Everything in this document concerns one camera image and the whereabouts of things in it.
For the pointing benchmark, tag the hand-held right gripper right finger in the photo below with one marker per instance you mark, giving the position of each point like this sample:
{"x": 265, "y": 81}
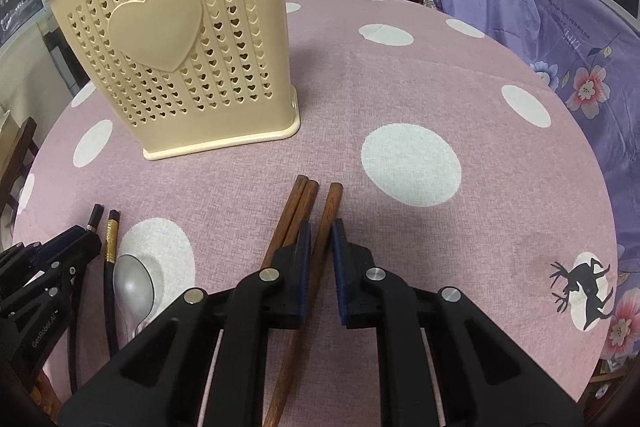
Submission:
{"x": 337, "y": 267}

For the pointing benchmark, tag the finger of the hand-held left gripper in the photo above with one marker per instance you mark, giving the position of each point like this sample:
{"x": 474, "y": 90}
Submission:
{"x": 47, "y": 281}
{"x": 80, "y": 243}

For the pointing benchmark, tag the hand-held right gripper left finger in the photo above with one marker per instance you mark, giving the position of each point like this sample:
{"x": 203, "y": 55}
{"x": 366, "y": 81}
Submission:
{"x": 304, "y": 257}

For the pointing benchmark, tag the brown wooden chopstick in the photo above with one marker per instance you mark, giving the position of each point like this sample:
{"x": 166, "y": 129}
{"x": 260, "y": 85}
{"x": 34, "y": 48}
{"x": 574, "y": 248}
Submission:
{"x": 327, "y": 217}
{"x": 301, "y": 213}
{"x": 288, "y": 212}

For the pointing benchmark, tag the metal spoon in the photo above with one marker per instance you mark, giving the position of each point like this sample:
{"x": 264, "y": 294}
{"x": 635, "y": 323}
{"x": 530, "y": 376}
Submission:
{"x": 132, "y": 282}

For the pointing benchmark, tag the cream plastic utensil holder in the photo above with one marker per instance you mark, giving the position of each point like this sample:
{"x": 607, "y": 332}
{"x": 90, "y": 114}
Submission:
{"x": 200, "y": 72}

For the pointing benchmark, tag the small dark wooden stool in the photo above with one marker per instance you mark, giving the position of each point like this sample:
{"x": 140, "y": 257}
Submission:
{"x": 27, "y": 132}

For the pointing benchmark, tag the grey water dispenser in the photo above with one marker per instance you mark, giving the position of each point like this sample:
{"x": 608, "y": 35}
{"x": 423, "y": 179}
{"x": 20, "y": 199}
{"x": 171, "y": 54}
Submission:
{"x": 65, "y": 62}

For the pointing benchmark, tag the pink polka dot tablecloth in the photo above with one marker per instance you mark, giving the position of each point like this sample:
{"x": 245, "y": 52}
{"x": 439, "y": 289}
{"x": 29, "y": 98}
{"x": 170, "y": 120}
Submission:
{"x": 400, "y": 82}

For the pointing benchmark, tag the purple floral cloth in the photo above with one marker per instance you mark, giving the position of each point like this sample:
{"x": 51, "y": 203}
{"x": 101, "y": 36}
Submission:
{"x": 575, "y": 32}

